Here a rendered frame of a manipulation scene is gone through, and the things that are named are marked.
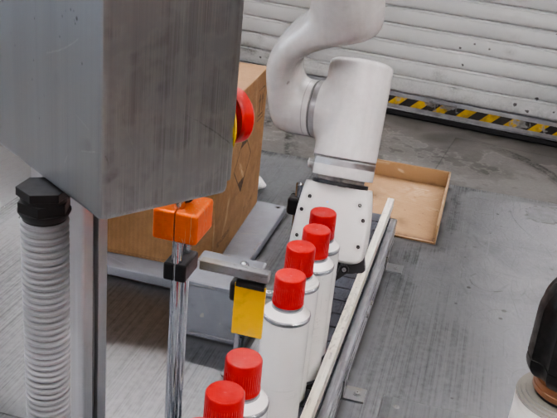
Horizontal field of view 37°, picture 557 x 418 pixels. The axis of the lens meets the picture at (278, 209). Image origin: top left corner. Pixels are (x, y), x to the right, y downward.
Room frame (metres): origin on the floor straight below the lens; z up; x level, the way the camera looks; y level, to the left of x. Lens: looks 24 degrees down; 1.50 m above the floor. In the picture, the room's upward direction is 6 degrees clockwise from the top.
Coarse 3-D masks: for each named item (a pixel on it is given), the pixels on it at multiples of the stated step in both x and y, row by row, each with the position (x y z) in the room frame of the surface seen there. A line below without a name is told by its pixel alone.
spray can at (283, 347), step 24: (288, 288) 0.76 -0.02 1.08; (264, 312) 0.77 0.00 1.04; (288, 312) 0.76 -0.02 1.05; (264, 336) 0.76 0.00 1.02; (288, 336) 0.75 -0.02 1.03; (264, 360) 0.76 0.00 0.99; (288, 360) 0.75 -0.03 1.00; (264, 384) 0.75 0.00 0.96; (288, 384) 0.75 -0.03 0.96; (288, 408) 0.75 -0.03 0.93
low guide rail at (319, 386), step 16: (384, 208) 1.37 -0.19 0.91; (384, 224) 1.30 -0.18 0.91; (368, 256) 1.17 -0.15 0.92; (368, 272) 1.15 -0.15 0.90; (352, 288) 1.07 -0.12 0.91; (352, 304) 1.02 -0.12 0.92; (336, 336) 0.93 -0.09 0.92; (336, 352) 0.90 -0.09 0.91; (320, 368) 0.86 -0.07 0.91; (320, 384) 0.83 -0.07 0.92; (320, 400) 0.82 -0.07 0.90; (304, 416) 0.76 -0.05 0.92
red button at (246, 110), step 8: (240, 96) 0.54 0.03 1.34; (240, 104) 0.53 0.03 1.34; (248, 104) 0.54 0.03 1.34; (240, 112) 0.53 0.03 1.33; (248, 112) 0.53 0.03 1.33; (240, 120) 0.53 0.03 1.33; (248, 120) 0.53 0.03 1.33; (240, 128) 0.53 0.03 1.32; (248, 128) 0.53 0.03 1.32; (240, 136) 0.53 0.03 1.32; (248, 136) 0.54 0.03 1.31
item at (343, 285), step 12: (372, 216) 1.41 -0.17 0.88; (372, 228) 1.36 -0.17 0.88; (372, 264) 1.22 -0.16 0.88; (348, 276) 1.17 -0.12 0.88; (336, 288) 1.13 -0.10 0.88; (348, 288) 1.13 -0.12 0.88; (336, 300) 1.09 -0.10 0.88; (360, 300) 1.16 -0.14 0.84; (336, 312) 1.05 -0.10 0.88; (336, 324) 1.02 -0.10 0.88; (336, 360) 0.93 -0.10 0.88; (312, 384) 0.87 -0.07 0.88; (324, 396) 0.90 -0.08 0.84; (300, 408) 0.82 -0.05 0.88
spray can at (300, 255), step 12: (300, 240) 0.86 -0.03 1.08; (288, 252) 0.83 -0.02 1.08; (300, 252) 0.83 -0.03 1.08; (312, 252) 0.83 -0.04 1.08; (288, 264) 0.83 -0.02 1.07; (300, 264) 0.83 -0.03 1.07; (312, 264) 0.84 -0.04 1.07; (312, 276) 0.84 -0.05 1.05; (312, 288) 0.83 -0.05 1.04; (312, 300) 0.83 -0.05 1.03; (312, 312) 0.83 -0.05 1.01; (312, 324) 0.83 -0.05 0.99; (300, 396) 0.83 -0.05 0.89
